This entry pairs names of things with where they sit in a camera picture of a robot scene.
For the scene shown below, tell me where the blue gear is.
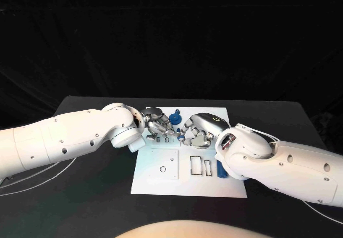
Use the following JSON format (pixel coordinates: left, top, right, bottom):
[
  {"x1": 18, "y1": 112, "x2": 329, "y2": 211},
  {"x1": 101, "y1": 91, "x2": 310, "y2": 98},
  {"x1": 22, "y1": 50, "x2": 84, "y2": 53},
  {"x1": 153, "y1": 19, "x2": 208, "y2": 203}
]
[{"x1": 169, "y1": 109, "x2": 184, "y2": 125}]

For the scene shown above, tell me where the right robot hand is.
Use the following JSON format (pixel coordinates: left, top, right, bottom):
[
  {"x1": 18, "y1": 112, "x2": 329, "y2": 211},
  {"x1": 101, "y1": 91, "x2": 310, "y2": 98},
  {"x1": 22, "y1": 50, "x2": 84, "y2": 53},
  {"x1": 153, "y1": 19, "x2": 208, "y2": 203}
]
[{"x1": 178, "y1": 112, "x2": 233, "y2": 150}]

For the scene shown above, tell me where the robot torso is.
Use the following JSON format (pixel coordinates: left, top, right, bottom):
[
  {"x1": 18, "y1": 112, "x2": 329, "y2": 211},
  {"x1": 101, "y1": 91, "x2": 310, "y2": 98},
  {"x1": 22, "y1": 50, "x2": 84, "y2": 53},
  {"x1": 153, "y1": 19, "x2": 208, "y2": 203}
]
[{"x1": 114, "y1": 220, "x2": 274, "y2": 238}]

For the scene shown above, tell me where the white task board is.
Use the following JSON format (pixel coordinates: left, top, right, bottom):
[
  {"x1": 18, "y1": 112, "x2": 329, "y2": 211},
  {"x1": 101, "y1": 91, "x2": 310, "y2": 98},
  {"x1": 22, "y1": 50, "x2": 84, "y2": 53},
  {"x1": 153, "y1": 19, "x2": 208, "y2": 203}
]
[{"x1": 130, "y1": 106, "x2": 248, "y2": 199}]

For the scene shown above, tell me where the blue long cylinder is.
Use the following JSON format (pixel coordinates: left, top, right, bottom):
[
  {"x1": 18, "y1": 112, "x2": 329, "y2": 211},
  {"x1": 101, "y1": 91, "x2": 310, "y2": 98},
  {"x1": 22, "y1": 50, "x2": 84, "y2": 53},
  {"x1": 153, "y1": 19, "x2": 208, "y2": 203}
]
[{"x1": 217, "y1": 159, "x2": 230, "y2": 179}]

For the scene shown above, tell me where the white cable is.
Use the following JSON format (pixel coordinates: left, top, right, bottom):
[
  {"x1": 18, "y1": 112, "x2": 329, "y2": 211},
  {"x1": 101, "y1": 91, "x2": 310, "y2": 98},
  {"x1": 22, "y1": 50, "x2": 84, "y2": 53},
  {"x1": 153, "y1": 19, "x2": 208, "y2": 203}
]
[
  {"x1": 303, "y1": 200, "x2": 343, "y2": 225},
  {"x1": 0, "y1": 157, "x2": 80, "y2": 197},
  {"x1": 0, "y1": 161, "x2": 63, "y2": 189},
  {"x1": 237, "y1": 124, "x2": 280, "y2": 145}
]

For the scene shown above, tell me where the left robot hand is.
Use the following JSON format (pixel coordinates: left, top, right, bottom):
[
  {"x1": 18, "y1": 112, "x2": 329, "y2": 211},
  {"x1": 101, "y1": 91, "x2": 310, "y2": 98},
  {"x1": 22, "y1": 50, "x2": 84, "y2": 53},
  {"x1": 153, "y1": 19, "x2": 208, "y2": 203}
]
[{"x1": 140, "y1": 107, "x2": 182, "y2": 138}]

